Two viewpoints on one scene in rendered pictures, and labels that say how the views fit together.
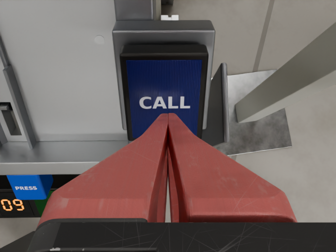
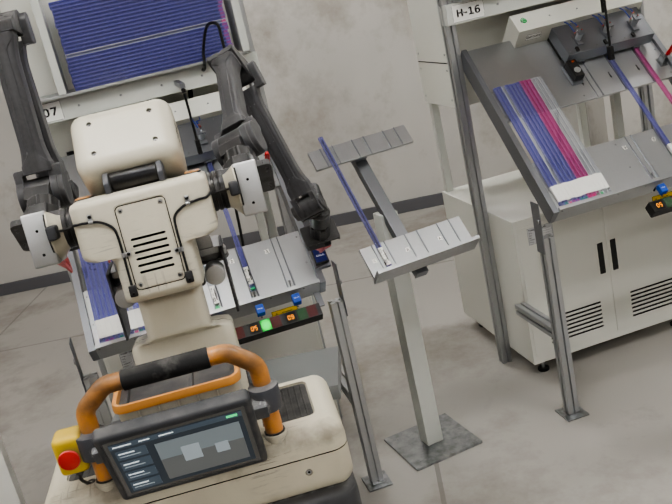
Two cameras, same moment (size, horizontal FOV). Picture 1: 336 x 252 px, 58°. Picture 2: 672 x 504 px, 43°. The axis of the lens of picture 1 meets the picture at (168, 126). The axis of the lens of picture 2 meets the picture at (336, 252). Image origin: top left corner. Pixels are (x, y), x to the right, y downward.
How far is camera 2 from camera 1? 2.44 m
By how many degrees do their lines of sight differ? 66
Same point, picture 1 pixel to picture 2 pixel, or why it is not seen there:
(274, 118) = (457, 433)
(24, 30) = (292, 264)
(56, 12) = (298, 260)
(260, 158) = (460, 457)
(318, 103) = (490, 416)
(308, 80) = (401, 320)
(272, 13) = not seen: hidden behind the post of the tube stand
